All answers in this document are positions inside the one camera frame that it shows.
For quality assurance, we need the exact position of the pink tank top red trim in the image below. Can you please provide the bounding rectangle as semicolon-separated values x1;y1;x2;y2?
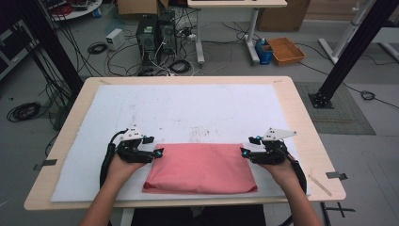
142;142;259;195

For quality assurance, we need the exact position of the thin wooden stick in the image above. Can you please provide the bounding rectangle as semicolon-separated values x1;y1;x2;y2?
307;173;333;198

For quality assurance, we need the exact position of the black computer tower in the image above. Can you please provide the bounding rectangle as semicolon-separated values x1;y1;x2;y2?
156;9;178;58
136;14;160;65

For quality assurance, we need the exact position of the blue box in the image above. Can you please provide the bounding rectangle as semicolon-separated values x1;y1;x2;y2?
254;38;274;66

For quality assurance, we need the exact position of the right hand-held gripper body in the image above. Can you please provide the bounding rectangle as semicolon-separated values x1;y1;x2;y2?
248;127;298;167

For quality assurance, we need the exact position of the cardboard box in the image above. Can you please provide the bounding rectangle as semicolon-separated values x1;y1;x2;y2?
117;0;169;17
256;0;312;33

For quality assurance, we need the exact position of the person's left hand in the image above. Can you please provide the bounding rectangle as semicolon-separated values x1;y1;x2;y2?
105;153;149;190

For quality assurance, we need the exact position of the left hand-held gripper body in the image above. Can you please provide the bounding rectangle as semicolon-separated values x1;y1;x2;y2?
115;124;156;165

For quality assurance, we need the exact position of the white foam mat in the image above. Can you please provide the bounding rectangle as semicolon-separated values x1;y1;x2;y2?
50;83;312;203

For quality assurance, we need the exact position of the black aluminium frame post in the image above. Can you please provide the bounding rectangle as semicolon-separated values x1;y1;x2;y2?
308;0;399;110
0;0;86;99

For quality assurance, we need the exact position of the round white table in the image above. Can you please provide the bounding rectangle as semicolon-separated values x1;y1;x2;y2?
46;0;104;22

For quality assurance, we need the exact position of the white power supply box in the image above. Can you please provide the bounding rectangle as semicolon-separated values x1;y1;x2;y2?
104;27;126;52

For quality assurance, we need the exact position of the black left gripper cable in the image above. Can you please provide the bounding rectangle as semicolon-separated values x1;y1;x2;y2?
99;128;130;190

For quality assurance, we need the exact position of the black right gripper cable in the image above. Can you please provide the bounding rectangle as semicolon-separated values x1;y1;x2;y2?
280;145;309;195

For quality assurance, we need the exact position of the grey floor mat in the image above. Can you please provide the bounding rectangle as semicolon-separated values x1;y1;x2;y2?
294;81;376;137

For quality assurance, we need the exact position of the person's right hand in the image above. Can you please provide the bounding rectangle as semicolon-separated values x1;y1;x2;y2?
259;155;299;190

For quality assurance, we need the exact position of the black cable coil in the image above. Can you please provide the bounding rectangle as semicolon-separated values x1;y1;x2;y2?
6;101;42;123
87;41;108;56
168;58;193;75
359;89;376;102

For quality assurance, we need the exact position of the grey tape strip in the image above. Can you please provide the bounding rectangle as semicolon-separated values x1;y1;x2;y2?
325;170;349;182
33;158;58;171

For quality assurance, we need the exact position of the person's dark clothing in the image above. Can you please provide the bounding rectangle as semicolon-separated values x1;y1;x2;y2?
130;204;267;226

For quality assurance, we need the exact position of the white metal stand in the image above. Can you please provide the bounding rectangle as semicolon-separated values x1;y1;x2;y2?
317;0;379;65

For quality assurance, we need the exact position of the orange plastic basket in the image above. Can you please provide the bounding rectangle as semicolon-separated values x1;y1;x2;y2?
266;37;307;67

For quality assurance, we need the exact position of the white desk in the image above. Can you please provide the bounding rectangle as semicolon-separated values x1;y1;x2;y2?
186;0;289;66

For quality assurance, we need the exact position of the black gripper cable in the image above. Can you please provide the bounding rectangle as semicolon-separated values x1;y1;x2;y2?
280;145;309;195
99;128;130;190

